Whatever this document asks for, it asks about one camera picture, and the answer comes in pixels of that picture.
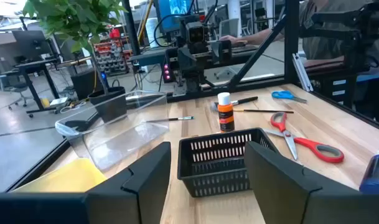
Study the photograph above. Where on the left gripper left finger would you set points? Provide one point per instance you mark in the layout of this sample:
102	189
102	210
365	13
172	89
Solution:
139	193

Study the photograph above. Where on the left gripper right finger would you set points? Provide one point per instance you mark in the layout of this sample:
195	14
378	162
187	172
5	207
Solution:
285	199

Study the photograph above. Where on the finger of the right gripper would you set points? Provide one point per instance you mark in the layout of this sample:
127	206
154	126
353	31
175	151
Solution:
184	60
223	53

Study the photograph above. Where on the fluffy-headed black brush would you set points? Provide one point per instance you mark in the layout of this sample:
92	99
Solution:
245	100

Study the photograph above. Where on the orange paint bottle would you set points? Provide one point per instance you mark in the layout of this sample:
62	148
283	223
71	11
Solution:
226	118

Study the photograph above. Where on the long thin black paintbrush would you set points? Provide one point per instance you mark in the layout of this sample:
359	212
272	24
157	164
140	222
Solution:
270	111

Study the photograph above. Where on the blue paint bottle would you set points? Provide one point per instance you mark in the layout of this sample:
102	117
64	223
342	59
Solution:
376	177

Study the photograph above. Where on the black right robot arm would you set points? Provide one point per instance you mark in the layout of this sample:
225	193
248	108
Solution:
189	87

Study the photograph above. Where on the person's hand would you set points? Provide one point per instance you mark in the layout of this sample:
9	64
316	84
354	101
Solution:
232	40

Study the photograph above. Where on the white mesh chair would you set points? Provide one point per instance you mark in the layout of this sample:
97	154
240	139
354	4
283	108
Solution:
229	28

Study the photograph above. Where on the blue-lit monitor screen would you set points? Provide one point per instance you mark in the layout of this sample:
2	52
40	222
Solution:
173	12

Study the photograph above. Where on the clear plastic bin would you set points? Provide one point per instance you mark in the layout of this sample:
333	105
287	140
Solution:
120	146

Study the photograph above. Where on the red parts drawer rack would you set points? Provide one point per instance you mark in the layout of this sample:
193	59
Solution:
111	59

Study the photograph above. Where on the black slotted plastic basket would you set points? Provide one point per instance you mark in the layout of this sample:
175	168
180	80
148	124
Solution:
217	169

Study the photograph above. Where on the silver aluminium extrusion piece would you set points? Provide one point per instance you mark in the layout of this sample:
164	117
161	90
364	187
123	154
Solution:
302	73

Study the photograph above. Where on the person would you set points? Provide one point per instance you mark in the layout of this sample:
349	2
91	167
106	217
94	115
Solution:
320	46

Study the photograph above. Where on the black computer tower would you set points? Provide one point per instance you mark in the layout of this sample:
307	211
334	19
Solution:
85	85

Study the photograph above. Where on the black drawer cabinet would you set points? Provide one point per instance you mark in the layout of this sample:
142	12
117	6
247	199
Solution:
332	90

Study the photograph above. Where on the green leafy plant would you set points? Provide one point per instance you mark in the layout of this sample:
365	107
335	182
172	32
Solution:
74	18

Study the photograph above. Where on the black office desk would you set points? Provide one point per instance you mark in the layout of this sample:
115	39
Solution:
36	63

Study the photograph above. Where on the dark computer monitor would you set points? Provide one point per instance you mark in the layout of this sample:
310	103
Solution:
32	43

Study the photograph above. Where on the grey office chair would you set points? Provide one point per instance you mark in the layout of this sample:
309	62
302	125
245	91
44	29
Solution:
12	87

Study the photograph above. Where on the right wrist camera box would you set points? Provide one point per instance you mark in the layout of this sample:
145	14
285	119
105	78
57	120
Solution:
195	32

